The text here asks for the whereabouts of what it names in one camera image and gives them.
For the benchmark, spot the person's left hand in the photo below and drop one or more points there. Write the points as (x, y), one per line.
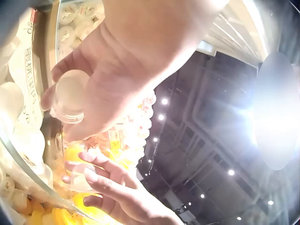
(131, 46)

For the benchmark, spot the person's right hand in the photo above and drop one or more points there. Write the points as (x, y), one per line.
(131, 196)

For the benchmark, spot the person's right fingers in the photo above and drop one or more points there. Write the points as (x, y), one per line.
(100, 164)

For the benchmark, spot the person's left fingers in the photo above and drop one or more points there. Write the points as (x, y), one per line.
(68, 63)

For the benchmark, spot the person's left thumb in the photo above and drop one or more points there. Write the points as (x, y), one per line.
(79, 132)

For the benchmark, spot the small clear plastic jar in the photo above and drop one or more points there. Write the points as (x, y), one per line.
(70, 93)

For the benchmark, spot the clear cup of yellow fruit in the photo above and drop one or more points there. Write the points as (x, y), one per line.
(75, 180)

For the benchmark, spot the full shop shelf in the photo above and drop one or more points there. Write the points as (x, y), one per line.
(28, 58)

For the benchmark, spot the row of ceiling spot lamps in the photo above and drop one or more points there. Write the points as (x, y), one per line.
(164, 101)

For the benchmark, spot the white ribbed overhead panel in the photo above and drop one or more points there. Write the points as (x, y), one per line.
(234, 30)

